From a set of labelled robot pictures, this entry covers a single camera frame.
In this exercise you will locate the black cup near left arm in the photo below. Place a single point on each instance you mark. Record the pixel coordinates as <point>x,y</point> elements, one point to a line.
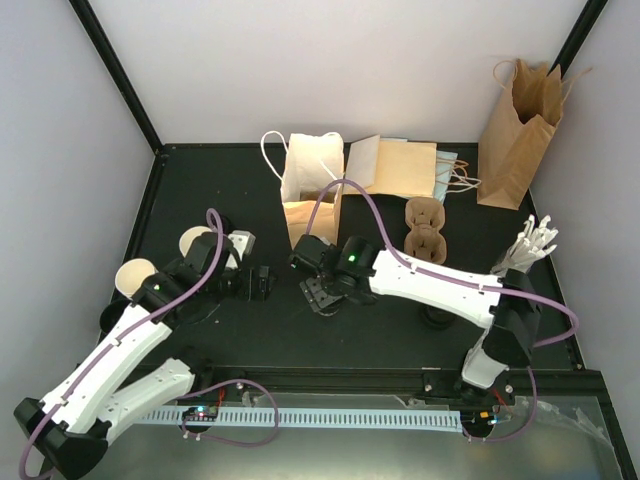
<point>112,314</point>

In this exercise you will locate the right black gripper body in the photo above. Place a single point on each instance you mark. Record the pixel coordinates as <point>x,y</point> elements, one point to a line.
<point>324,296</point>

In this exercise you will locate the tan flat paper bag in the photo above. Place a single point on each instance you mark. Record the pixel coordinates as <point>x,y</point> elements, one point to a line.
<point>399,168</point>

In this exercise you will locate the white paper cup stack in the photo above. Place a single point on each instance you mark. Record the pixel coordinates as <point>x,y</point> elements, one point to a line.
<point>188,237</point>
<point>130,276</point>

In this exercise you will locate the white stirrer bundle in cup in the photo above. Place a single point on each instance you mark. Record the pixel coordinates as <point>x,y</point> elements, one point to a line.
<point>533,243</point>

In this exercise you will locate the left black lid stack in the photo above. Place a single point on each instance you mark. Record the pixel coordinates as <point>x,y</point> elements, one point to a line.
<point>227,226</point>

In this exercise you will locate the right black frame post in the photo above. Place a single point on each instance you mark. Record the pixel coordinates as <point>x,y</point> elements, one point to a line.
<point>578,34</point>

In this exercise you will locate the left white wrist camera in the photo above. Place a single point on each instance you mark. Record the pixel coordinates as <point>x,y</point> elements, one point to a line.
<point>242,246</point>

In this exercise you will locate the black frame post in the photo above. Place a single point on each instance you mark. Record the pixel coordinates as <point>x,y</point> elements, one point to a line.
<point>101,43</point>
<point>578,34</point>

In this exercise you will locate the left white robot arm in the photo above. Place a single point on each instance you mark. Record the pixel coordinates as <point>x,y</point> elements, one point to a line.
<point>75,423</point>

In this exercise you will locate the orange paper bag white handles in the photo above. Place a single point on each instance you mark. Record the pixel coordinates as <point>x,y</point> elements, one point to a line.
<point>311,163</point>

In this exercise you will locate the light blue cable duct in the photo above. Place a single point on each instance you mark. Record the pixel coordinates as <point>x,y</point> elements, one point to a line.
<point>373,419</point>

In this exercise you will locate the black lid stack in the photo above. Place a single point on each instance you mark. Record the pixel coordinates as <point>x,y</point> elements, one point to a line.
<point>227,226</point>
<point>437,319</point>

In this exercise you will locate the standing brown paper bag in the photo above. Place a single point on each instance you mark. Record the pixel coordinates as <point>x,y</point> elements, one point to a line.
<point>519,132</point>

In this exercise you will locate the right black lid stack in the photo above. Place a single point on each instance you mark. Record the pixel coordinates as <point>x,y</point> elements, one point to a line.
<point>437,319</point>

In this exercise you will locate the light blue flat paper bag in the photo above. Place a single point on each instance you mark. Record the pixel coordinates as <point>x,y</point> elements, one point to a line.
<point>445,161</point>

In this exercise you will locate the left black frame post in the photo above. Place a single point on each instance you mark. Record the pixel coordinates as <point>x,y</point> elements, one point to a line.
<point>101,43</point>

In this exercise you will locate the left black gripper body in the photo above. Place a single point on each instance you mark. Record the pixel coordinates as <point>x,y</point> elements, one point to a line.
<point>246,290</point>

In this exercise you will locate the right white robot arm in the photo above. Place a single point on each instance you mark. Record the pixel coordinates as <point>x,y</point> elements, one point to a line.
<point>500,306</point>

